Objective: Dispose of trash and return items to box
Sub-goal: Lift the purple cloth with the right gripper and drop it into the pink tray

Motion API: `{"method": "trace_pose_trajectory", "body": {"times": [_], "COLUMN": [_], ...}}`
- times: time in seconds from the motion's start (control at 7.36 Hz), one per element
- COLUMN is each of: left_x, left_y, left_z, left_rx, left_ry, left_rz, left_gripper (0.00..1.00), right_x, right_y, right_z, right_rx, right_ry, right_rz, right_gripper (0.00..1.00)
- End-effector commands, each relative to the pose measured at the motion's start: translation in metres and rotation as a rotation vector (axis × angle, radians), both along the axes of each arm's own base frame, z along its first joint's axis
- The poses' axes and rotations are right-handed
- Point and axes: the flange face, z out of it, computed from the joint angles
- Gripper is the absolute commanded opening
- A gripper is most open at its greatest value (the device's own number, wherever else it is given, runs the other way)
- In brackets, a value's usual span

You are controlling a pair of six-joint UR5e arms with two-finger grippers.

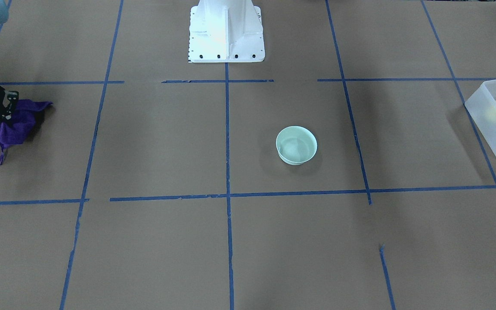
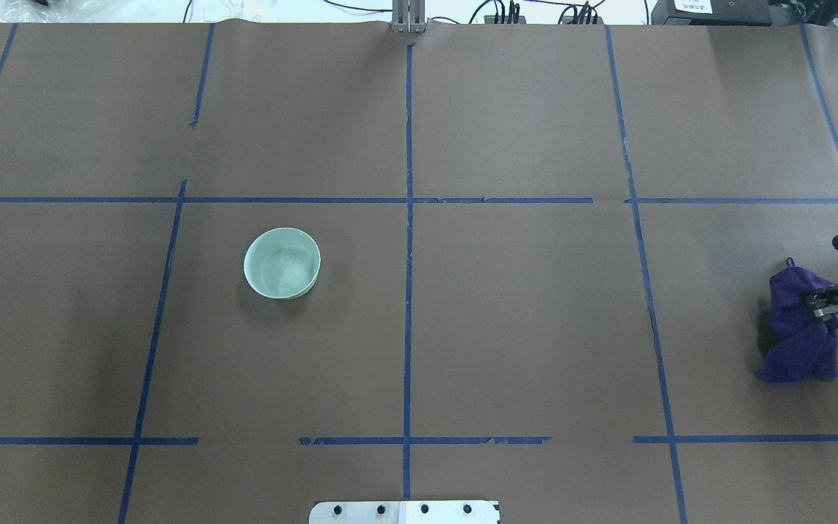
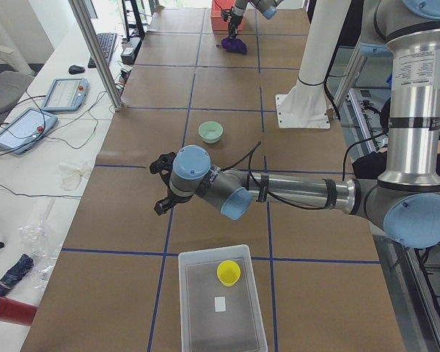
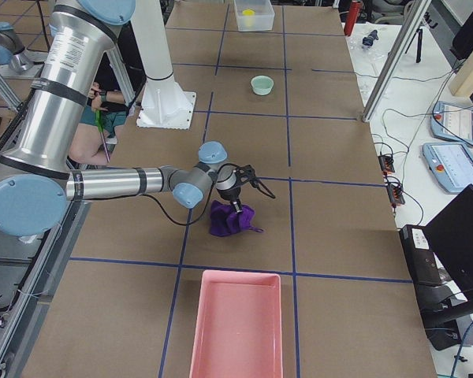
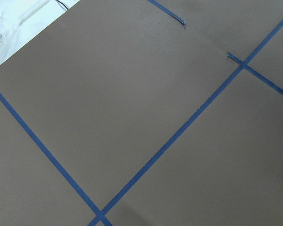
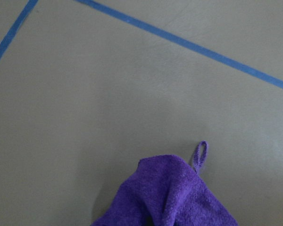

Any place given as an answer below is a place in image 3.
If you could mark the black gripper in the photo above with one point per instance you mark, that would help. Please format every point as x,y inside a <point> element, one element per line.
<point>235,18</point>
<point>167,201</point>

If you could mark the purple cloth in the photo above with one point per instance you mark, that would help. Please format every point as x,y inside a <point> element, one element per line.
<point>233,45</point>

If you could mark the mint green bowl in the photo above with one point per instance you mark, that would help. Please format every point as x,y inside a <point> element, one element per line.
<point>210,132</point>

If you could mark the yellow plastic cup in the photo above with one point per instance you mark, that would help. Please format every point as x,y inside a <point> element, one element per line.
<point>228,273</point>

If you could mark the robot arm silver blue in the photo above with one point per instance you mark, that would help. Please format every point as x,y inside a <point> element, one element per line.
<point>404,201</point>

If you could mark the person black sleeve forearm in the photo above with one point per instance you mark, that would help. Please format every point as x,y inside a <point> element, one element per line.
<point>372,165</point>

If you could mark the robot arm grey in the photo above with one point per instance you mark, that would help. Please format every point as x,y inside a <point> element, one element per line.
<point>267,8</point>

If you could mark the black power adapter box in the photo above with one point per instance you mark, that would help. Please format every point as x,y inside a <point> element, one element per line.
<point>130,51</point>

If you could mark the clear plastic storage box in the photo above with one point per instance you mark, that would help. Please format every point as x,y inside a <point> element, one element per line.
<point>213,316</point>

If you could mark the pink plastic bin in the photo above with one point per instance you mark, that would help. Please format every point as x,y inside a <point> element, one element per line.
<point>217,24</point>

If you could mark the white crumpled cloth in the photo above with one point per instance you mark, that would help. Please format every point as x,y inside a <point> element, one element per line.
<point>72,174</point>

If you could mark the black keyboard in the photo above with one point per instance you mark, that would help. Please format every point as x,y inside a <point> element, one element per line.
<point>107,42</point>

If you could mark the clear crumpled plastic wrap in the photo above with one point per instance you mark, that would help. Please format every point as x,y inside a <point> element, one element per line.
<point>43,245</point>

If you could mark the upper teach pendant tablet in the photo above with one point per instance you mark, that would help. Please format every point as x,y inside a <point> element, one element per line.
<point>66,95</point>

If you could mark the teach pendant tablet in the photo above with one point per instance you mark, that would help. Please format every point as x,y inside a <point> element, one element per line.
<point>26,130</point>
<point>66,95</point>

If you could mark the dark blue folded cloth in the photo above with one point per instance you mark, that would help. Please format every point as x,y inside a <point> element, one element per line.
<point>15,274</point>

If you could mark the lower teach pendant tablet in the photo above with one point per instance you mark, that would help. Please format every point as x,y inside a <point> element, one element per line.
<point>26,130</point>

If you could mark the black computer mouse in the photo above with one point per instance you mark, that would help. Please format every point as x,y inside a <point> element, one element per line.
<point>76,69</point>

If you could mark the red cylinder tube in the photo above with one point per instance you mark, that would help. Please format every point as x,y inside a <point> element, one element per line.
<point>12,311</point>

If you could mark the grey office chair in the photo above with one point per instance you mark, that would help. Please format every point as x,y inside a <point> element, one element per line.
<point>15,78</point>

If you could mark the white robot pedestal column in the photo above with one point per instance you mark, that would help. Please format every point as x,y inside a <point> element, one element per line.
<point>304,106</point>

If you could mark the aluminium frame post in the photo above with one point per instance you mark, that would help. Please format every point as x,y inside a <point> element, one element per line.
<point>88,31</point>

